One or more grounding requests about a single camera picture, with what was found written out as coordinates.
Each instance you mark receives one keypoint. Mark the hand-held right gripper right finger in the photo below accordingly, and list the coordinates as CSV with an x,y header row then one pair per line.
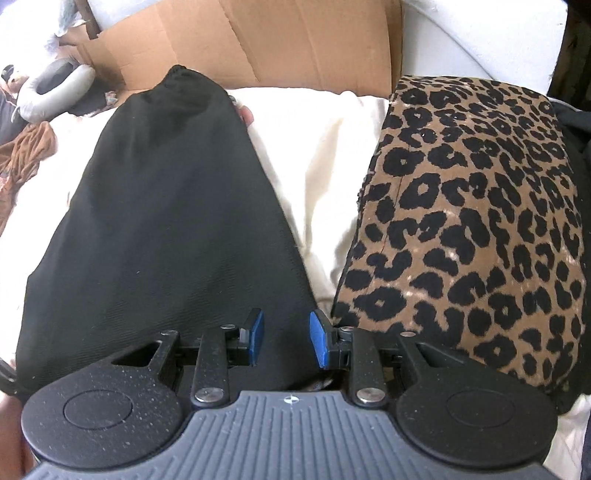
x,y
319,341

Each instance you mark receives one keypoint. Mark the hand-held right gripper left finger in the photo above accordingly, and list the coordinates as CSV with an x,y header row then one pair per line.
x,y
254,339

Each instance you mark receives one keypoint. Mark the person's left forearm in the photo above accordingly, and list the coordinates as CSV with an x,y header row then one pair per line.
x,y
11,438

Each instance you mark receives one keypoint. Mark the cream bear printed blanket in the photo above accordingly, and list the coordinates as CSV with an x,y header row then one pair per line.
x,y
318,152

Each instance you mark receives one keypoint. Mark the leopard print garment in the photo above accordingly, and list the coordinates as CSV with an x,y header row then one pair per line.
x,y
471,207

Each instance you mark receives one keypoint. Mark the brown garment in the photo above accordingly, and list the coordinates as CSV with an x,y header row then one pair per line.
x,y
30,147

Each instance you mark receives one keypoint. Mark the dark cloth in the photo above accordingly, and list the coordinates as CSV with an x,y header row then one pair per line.
x,y
94,101

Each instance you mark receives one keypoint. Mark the grey neck pillow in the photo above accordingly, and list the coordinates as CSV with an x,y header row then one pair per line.
x,y
60,92

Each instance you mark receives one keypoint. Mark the long folded cardboard sheet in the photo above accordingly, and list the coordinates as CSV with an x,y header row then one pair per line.
x,y
277,41

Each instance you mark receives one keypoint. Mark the small plush bear toy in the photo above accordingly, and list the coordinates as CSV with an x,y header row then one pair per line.
x,y
9,76

